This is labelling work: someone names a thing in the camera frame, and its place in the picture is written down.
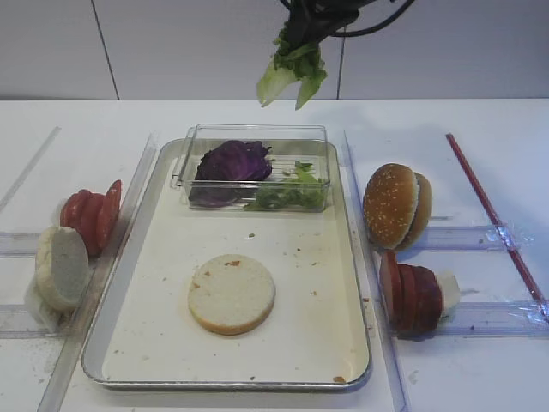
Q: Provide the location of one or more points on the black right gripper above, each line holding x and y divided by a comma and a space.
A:
314, 21

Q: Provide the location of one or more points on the green lettuce leaf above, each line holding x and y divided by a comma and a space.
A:
291, 64

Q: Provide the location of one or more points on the green lettuce in container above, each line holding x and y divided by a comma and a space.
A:
300, 189

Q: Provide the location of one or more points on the tomato slice front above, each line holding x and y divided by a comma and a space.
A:
108, 215

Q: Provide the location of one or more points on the tomato slice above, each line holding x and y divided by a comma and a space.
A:
71, 212
89, 219
108, 215

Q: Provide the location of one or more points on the tomato slice middle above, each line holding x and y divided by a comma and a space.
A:
89, 219

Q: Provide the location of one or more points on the tomato slice rear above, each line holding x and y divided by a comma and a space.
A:
71, 212

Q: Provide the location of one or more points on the clear plastic vegetable container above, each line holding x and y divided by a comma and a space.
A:
289, 143

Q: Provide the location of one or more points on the purple cabbage leaf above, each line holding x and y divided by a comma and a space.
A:
232, 161

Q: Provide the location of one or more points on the red plastic strip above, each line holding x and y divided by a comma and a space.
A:
497, 219

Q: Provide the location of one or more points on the sesame bun top front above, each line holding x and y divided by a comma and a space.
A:
390, 202

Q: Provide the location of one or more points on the sesame bun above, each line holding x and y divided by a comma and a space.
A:
390, 202
422, 214

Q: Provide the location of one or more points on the sesame bun top rear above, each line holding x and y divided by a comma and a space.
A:
422, 214

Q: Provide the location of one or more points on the metal baking tray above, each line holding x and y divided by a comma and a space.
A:
144, 337

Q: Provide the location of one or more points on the clear thin strip far left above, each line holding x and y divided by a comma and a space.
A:
28, 168

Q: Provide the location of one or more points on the clear rail under buns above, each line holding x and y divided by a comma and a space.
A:
480, 238

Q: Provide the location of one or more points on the clear rail under patties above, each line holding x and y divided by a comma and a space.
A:
518, 318

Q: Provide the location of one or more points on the bun bottom standing in rail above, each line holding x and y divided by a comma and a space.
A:
61, 267

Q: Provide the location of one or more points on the clear long rail right of tray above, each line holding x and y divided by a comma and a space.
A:
398, 393

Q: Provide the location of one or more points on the clear long rail of tray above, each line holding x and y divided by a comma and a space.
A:
398, 393
70, 353

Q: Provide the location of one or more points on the clear rail under bread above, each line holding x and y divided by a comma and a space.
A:
17, 322

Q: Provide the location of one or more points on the clear long rail left of tray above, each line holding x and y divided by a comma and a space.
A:
70, 353

